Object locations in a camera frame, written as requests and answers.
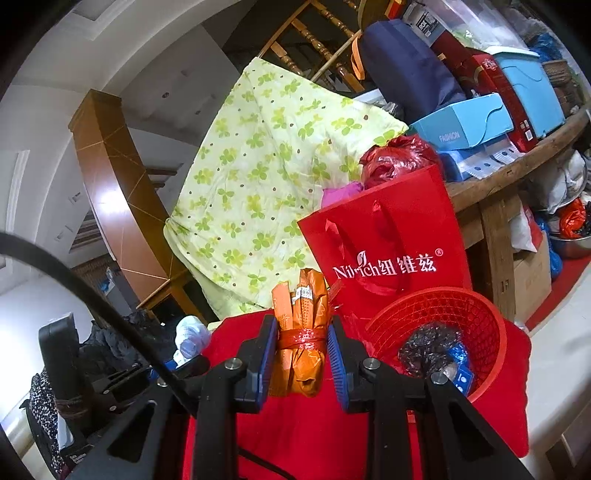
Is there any wooden partition frame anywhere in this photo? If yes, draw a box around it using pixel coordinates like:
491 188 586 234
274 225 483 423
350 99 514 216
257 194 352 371
68 90 204 319

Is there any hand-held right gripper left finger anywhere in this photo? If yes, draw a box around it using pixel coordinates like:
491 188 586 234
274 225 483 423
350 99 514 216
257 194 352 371
69 314 280 480

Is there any red plastic mesh basket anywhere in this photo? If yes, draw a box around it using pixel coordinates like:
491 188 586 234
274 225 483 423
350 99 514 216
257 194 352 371
365 287 506 402

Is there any black white dotted cloth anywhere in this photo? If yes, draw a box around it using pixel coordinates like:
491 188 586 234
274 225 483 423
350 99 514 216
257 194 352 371
21 369 65 476

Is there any woven wicker basket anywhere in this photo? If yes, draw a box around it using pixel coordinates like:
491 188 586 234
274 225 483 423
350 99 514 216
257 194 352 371
542 60 575 116

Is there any metal bowl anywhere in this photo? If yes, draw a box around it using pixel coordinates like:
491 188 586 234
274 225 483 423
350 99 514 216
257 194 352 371
549 222 591 259

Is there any orange plastic bag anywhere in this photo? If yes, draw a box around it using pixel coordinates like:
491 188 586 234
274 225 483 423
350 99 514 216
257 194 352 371
560 198 587 238

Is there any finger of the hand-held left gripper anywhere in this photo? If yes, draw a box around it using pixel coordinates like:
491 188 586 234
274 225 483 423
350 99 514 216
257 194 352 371
154 354 212 388

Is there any white sack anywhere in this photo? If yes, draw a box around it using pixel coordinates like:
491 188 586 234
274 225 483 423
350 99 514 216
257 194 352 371
526 150 587 213

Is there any black plastic bag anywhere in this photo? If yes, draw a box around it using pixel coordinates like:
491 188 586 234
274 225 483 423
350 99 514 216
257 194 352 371
398 323 462 379

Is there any green clover print quilt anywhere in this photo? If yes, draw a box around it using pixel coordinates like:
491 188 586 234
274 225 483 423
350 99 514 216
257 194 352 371
164 56 409 321

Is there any red gift box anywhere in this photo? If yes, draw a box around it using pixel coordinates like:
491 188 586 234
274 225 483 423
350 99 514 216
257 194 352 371
434 32 539 153

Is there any blue dotted flat box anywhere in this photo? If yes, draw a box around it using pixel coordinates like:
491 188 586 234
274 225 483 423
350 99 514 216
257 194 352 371
441 134 527 181

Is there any brown cardboard box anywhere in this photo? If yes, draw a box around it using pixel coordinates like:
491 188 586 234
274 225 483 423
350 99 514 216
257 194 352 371
510 231 552 324

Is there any orange packet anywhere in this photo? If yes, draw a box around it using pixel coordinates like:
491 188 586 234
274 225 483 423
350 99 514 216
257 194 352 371
269 268 331 398

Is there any light blue shoe box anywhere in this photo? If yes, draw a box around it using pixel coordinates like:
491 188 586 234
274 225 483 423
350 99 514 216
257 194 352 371
409 93 515 153

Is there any teal plastic storage bin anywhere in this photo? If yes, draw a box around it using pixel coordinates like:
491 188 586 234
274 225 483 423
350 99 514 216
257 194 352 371
485 46 566 139

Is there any white tissue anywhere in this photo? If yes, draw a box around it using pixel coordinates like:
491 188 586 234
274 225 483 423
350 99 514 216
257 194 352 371
174 316 213 363

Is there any red floor mat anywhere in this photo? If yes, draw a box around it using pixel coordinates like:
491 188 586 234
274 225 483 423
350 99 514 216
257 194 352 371
526 258 591 329

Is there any pink pillow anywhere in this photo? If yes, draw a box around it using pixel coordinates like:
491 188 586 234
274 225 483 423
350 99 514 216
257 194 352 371
321 181 365 208

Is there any red blanket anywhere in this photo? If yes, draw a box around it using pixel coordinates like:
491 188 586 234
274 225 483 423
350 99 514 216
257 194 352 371
182 314 532 480

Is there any red paper gift bag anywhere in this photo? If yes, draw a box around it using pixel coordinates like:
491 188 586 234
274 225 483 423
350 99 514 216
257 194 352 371
297 165 472 319

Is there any red plastic bag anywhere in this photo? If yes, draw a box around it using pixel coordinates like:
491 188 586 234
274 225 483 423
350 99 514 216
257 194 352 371
277 327 329 354

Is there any wooden table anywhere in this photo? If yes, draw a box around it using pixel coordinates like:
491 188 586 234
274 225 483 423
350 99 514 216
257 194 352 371
443 108 591 324

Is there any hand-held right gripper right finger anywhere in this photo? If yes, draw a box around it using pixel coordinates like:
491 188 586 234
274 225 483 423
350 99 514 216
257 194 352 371
325 315 527 480

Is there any red crinkled plastic sack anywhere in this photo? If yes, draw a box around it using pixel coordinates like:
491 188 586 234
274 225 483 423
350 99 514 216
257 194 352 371
360 134 441 190

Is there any navy blue bag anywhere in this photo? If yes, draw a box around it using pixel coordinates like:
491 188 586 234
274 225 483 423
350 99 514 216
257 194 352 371
351 18 467 123

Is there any wooden stair railing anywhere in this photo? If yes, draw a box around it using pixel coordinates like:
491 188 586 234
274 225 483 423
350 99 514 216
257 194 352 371
256 0 365 93

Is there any blue plastic bag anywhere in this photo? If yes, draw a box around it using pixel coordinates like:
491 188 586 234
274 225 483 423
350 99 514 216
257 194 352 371
536 217 563 280

